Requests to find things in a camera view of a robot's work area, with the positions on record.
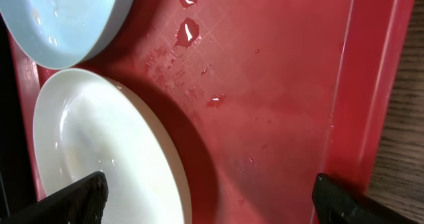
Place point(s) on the white plate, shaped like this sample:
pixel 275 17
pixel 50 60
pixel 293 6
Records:
pixel 84 123

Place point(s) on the red plastic tray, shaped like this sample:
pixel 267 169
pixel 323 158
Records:
pixel 257 96

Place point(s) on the light blue plate with stain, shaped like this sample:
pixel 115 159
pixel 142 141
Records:
pixel 58 34

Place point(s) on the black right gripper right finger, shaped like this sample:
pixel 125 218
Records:
pixel 335 202

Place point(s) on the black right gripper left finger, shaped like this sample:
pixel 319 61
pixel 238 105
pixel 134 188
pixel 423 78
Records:
pixel 82 202

